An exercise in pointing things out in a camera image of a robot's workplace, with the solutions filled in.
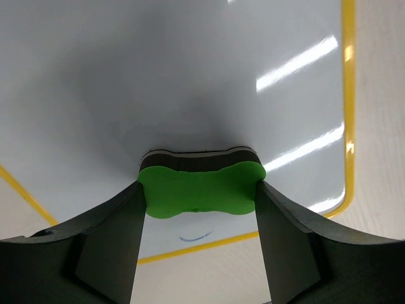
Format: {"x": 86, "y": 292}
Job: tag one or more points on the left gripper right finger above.
{"x": 311, "y": 259}

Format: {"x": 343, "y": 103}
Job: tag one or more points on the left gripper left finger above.
{"x": 90, "y": 258}

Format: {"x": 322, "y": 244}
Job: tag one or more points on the green whiteboard eraser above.
{"x": 209, "y": 181}

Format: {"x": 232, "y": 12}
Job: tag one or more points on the yellow-framed small whiteboard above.
{"x": 90, "y": 87}

